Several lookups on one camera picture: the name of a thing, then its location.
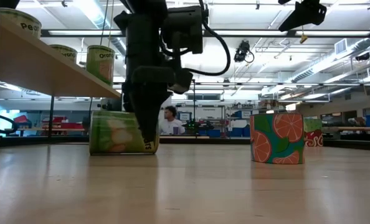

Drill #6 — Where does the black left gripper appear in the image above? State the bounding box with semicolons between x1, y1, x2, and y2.
113;11;194;144

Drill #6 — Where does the green Pears can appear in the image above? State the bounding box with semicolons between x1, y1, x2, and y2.
0;7;43;40
88;110;160;156

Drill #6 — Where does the green Orange can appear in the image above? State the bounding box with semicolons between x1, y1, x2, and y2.
49;44;78;65
85;44;116;87

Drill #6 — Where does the green can with red band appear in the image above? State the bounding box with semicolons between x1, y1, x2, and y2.
303;117;325;148

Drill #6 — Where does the teal can with orange slices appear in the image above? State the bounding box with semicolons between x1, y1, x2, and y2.
249;112;305;166

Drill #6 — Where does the red background shelf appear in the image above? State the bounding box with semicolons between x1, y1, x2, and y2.
40;116;85;132

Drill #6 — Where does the light wooden shelf board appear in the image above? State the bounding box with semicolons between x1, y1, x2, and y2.
0;14;121;99

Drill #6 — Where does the grey background cabinet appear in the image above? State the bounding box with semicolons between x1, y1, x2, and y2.
99;97;123;113

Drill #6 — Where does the person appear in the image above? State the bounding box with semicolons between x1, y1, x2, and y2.
158;105;186;136

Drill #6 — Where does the white ceiling vent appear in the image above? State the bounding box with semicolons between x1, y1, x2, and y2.
334;38;348;56

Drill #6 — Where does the long blue storage bin row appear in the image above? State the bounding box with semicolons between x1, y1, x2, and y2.
229;126;251;138

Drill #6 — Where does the wooden background bench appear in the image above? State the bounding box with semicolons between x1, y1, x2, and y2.
326;126;370;133

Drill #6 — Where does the silver ceiling duct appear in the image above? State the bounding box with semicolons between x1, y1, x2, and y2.
290;37;370;84
74;0;126;57

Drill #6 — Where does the black overhead camera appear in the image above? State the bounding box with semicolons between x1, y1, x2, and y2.
233;39;255;63

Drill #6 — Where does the black table frame rail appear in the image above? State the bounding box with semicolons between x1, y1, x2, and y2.
323;139;370;152
0;135;312;146

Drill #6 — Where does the black left wrist camera cable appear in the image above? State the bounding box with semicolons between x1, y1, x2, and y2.
159;0;232;77

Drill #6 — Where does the thin black hanging cable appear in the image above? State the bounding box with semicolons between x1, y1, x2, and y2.
107;0;115;47
99;0;110;47

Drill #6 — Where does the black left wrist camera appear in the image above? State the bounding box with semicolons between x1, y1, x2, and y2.
163;5;209;55

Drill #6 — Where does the black overhead frame bar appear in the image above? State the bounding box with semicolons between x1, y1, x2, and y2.
40;29;370;39

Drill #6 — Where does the black curved cable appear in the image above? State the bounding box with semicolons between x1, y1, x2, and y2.
0;111;18;135

